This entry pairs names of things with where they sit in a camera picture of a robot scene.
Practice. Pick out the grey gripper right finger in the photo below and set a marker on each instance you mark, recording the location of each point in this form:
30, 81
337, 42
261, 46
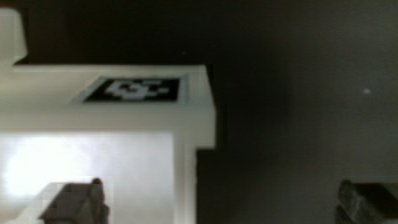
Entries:
369, 203

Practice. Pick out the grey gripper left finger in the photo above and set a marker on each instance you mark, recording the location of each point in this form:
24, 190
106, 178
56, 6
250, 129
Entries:
78, 206

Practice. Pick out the white drawer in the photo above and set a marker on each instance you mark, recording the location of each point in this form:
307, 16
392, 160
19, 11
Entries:
101, 121

